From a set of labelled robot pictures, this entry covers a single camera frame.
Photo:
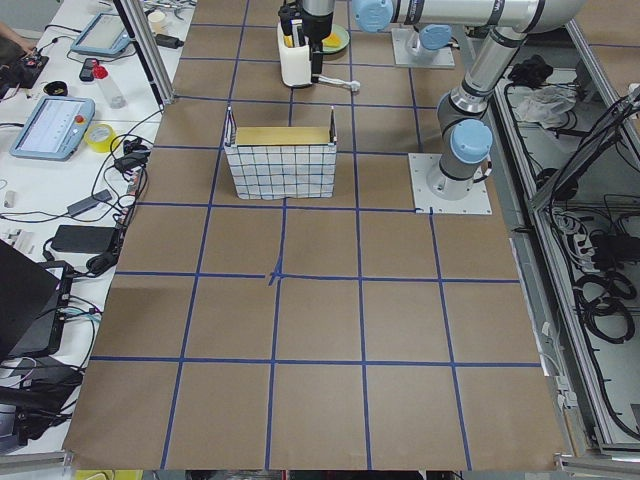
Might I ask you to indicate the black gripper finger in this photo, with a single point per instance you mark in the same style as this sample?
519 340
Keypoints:
316 65

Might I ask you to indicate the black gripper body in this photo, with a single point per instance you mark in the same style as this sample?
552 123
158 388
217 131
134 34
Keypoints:
319 29

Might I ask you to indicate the white toaster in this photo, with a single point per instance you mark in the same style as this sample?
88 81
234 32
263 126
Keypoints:
294 55

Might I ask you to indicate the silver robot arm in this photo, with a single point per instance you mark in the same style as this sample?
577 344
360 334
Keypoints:
509 23

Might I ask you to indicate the light green plate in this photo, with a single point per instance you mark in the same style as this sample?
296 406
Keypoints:
345 39

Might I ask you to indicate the checkered fabric wooden basket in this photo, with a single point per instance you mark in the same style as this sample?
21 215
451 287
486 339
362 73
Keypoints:
273 163

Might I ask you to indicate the white paper cup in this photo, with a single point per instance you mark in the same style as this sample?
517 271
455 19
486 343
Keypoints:
158 22

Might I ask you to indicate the far blue teach pendant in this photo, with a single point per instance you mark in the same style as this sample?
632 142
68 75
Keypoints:
105 36

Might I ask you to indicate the blue teach pendant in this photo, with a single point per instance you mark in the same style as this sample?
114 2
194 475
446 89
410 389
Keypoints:
105 36
54 129

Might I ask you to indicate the clear plastic bottle red cap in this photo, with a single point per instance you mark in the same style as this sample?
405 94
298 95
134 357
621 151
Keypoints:
110 90

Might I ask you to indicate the white crumpled cloth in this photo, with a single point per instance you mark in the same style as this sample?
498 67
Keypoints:
548 106

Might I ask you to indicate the yellow tape roll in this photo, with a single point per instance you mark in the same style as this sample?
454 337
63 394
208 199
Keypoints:
99 137

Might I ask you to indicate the black round dish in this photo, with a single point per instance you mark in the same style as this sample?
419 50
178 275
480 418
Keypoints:
56 88

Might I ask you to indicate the near blue teach pendant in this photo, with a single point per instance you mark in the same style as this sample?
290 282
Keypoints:
54 129

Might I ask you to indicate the grey usb hub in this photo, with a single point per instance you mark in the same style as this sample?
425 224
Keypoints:
89 203

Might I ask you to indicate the black power adapter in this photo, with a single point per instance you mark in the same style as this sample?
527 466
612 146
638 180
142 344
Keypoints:
83 239

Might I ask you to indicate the black laptop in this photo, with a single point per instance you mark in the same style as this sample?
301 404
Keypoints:
33 297

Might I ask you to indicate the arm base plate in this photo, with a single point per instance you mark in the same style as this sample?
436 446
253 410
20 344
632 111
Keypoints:
435 193
422 49

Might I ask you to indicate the aluminium frame post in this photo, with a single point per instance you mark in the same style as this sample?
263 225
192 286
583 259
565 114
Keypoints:
140 33

